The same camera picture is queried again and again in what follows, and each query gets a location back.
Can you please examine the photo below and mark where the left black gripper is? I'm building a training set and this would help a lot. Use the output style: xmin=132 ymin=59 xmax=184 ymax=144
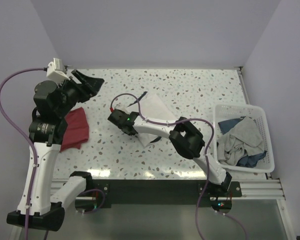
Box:
xmin=55 ymin=68 xmax=104 ymax=117

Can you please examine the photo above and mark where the white printed tank top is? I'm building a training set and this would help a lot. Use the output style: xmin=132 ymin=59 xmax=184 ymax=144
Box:
xmin=126 ymin=92 xmax=177 ymax=148

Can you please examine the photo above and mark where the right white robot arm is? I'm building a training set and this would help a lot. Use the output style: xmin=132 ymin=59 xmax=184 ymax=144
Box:
xmin=108 ymin=108 xmax=232 ymax=197

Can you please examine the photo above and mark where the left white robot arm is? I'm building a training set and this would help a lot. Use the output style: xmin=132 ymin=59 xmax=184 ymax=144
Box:
xmin=6 ymin=69 xmax=105 ymax=232

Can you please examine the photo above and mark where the folded dark red tank top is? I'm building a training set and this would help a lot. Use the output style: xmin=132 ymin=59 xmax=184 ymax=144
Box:
xmin=60 ymin=107 xmax=89 ymax=152

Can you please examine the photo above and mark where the white plastic laundry basket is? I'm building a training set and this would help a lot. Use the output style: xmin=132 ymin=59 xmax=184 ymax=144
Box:
xmin=213 ymin=103 xmax=275 ymax=174

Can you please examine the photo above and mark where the blue garment in basket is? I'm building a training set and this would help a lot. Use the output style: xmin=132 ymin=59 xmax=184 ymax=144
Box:
xmin=217 ymin=117 xmax=268 ymax=168

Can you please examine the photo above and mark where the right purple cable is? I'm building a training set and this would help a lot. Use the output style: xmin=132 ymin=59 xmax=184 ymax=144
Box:
xmin=109 ymin=93 xmax=250 ymax=240

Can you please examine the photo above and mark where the purple cable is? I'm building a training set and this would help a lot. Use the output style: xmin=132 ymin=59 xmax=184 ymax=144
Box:
xmin=109 ymin=93 xmax=250 ymax=240
xmin=0 ymin=67 xmax=106 ymax=240

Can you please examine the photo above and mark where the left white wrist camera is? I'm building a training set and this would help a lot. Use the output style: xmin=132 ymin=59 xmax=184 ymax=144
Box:
xmin=46 ymin=57 xmax=69 ymax=84

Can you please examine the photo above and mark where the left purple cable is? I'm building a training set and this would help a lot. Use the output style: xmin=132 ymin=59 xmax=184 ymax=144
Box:
xmin=0 ymin=67 xmax=106 ymax=240

